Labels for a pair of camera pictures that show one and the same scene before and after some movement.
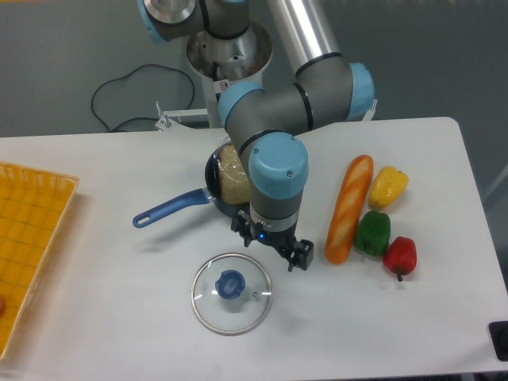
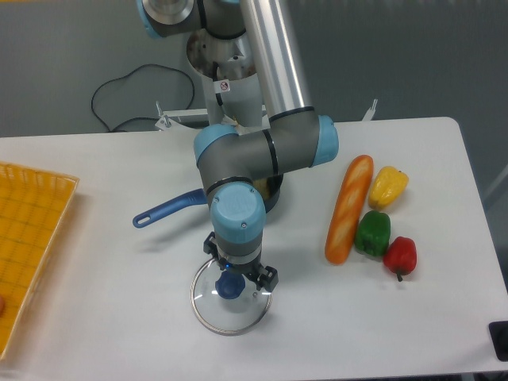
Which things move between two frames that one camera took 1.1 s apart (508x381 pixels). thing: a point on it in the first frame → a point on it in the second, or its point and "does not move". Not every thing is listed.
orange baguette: x=349 y=209 does not move
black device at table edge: x=499 y=333 does not move
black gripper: x=285 y=242 → x=262 y=276
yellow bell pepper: x=387 y=186 does not move
